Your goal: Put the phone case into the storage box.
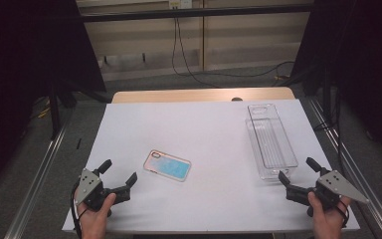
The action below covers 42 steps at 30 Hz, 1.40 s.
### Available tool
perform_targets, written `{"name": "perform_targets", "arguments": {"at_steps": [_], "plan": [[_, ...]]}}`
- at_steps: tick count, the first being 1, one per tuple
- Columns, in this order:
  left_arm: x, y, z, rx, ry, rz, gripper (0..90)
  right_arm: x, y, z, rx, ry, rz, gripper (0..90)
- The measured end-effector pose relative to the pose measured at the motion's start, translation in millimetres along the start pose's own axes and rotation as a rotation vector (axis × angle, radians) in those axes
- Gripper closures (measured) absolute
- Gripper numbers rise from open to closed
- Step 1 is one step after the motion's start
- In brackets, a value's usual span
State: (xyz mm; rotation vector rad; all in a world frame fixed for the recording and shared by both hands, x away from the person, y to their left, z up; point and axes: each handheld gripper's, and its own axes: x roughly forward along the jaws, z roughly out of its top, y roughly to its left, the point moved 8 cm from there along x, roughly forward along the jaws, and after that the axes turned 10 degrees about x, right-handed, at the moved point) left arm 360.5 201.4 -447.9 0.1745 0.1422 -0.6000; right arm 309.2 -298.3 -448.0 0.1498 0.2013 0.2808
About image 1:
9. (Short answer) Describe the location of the black horizontal bar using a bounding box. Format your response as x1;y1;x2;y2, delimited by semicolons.
79;3;314;24

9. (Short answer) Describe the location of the person's left hand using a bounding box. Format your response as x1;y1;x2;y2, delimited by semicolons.
77;192;117;239

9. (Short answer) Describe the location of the pink and blue phone case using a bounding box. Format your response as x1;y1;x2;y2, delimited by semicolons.
142;149;192;182

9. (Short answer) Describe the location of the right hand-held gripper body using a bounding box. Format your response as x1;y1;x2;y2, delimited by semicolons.
285;169;370;218

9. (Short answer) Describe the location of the aluminium floor rail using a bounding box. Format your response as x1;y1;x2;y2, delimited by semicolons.
4;111;74;239
306;97;382;239

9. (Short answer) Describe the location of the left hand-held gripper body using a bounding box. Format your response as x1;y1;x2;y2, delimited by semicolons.
74;167;132;213

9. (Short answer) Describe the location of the person's right hand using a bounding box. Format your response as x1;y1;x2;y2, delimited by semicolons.
307;191;352;239

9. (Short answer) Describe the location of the black floor cable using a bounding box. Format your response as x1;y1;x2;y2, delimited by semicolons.
312;87;346;173

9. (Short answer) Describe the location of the yellow floor cable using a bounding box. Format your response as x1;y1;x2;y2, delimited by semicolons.
29;105;52;120

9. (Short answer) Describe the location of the clear plastic tray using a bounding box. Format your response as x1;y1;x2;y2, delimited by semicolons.
245;117;299;181

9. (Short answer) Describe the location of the black hanging cable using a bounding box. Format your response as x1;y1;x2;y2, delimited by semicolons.
177;18;295;79
170;18;221;89

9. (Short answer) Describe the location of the black metal stand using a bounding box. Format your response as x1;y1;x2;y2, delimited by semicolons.
48;78;63;140
322;63;333;124

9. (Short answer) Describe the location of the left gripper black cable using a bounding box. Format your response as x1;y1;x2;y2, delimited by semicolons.
70;183;88;239

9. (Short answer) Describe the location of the white table sheet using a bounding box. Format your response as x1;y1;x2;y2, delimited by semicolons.
62;99;361;233

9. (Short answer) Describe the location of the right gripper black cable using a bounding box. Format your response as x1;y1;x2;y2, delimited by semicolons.
334;198;350;229

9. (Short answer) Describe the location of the black curtain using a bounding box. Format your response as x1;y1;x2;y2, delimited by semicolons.
0;0;107;194
291;0;382;171

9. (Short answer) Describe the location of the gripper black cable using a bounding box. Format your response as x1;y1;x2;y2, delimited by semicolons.
70;183;88;239
334;198;350;229

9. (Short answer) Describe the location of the white wall socket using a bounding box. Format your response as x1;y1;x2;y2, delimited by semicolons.
168;0;193;10

